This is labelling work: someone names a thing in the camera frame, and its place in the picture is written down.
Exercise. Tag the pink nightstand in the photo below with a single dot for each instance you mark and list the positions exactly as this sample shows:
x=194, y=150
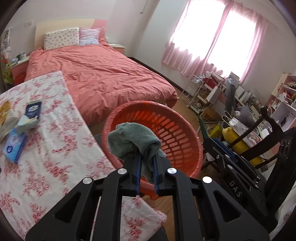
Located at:
x=19, y=71
x=118, y=47

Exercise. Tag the dark wooden chair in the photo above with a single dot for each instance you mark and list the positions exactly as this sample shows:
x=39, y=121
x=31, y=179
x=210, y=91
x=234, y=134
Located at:
x=265, y=144

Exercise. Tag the grey green towel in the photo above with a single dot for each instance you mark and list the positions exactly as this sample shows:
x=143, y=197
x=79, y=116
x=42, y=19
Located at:
x=129, y=140

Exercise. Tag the light blue tissue pack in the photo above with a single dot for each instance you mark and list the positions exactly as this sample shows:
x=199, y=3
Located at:
x=14, y=146

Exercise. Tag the white wire rack cart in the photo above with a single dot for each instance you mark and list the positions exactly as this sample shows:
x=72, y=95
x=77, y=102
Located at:
x=191, y=92

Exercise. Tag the cardboard box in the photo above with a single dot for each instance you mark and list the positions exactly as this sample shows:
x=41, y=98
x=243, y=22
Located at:
x=209, y=116

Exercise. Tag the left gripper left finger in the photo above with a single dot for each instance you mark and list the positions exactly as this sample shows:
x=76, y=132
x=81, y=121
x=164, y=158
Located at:
x=92, y=209

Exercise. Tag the floral pink white tablecloth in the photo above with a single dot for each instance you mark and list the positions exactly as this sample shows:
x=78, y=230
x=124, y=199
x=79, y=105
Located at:
x=58, y=153

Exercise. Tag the plush toy hanging stack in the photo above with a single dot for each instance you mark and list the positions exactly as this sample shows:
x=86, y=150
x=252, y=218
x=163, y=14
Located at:
x=6, y=73

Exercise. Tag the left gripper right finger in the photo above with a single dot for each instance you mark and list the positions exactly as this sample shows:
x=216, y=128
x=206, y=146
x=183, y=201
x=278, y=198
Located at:
x=202, y=209

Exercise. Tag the pink striped pillow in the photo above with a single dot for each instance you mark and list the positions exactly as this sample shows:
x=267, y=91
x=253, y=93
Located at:
x=89, y=36

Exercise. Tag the white cluttered desk shelf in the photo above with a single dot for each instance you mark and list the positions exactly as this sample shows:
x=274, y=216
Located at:
x=242, y=113

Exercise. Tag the yellow snack bag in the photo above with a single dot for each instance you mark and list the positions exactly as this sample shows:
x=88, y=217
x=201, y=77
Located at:
x=7, y=114

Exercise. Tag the bed with coral duvet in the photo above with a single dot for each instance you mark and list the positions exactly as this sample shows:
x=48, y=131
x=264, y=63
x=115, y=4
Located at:
x=99, y=79

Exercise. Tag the dark blue tissue pack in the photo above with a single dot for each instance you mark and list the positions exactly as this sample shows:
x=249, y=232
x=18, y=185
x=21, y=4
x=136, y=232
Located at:
x=33, y=109

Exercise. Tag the right pink nightstand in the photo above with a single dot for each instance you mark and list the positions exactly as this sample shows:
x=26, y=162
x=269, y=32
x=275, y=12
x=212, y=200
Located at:
x=118, y=47

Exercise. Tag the white paper shopping bag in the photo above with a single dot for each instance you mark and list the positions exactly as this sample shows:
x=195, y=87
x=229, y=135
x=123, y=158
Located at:
x=236, y=125

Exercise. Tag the pink window curtain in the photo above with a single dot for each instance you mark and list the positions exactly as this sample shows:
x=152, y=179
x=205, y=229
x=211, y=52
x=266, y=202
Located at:
x=215, y=36

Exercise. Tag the pink white bookshelf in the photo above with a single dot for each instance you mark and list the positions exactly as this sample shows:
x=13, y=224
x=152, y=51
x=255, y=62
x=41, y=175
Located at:
x=283, y=102

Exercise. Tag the left pink nightstand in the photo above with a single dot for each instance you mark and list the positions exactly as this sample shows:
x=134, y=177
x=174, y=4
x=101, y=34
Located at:
x=19, y=71

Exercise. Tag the white wall switch plate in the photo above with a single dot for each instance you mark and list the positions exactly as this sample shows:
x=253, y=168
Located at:
x=28, y=23

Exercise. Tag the floral white pillow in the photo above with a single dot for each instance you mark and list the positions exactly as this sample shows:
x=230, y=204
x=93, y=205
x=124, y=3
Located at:
x=61, y=38

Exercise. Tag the orange plastic laundry basket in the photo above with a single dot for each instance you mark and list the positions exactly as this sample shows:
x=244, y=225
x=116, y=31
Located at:
x=180, y=143

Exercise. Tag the light green sock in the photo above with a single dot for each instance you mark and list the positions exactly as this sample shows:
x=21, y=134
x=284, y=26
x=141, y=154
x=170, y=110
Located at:
x=25, y=123

